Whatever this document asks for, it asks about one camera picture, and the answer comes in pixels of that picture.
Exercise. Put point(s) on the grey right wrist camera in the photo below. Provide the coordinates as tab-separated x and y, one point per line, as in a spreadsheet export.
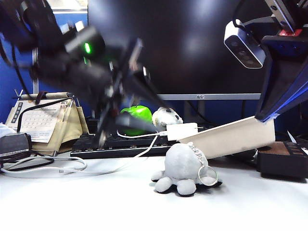
245	48

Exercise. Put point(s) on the white plush toy black spots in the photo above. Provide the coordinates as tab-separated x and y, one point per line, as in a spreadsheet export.
166	119

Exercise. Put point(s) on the white plastic bag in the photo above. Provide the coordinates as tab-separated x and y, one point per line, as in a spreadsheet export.
6	131

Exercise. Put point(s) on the black computer monitor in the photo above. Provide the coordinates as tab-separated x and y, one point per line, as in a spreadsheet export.
192	48

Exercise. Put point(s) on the beige paper tray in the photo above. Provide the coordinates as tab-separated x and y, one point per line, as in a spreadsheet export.
228	140

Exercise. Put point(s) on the grey power brick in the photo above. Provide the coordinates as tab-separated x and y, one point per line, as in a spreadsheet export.
14	144

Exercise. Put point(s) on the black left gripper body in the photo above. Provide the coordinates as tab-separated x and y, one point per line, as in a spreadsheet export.
120	86

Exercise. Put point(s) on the black mechanical keyboard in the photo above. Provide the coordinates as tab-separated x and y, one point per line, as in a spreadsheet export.
120	146

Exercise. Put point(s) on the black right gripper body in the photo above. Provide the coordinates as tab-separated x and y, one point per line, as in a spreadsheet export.
282	16

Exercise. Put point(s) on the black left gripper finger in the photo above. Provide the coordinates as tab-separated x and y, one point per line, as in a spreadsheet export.
137	123
149	92

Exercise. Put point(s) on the green plastic apple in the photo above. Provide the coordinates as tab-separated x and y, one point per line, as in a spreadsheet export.
140	114

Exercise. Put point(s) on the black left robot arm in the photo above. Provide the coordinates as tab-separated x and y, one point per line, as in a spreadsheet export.
48	60

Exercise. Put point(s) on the beige canvas desk calendar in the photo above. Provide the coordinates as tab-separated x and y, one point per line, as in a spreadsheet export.
72	125

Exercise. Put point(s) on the white charger adapter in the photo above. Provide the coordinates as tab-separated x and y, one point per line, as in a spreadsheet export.
180	131

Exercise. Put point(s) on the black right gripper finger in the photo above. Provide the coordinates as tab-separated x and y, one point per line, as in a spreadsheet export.
281	77
296	96

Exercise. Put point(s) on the black wooden box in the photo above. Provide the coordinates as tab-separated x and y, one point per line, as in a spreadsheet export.
281	163

